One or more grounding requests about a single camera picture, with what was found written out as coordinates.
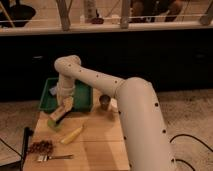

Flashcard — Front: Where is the black cable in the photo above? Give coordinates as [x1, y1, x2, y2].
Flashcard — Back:
[0, 133, 213, 171]

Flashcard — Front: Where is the yellow banana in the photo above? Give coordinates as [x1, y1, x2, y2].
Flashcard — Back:
[61, 126, 84, 144]

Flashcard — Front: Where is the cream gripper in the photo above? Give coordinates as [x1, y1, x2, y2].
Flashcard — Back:
[49, 97, 74, 125]

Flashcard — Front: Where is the brown grape bunch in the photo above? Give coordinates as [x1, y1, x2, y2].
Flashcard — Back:
[27, 140, 54, 154]

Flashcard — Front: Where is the green plastic tray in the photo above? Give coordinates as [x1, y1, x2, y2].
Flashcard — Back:
[39, 77, 93, 113]

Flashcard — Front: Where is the silver fork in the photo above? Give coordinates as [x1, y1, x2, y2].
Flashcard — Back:
[37, 155, 74, 162]

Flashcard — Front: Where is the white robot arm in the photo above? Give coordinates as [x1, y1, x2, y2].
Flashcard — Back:
[54, 55, 177, 171]

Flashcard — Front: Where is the blue grey eraser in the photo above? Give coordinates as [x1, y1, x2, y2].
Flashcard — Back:
[49, 86, 57, 96]

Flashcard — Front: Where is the black table clamp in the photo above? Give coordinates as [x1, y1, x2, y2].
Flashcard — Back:
[20, 127, 34, 171]

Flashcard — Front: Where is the white round container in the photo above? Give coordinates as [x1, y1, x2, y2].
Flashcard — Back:
[111, 98, 118, 113]

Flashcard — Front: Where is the dark metal cup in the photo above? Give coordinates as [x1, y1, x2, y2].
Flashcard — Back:
[99, 95, 111, 111]

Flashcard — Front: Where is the green plastic cup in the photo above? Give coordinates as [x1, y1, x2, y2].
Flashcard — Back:
[47, 119, 61, 132]

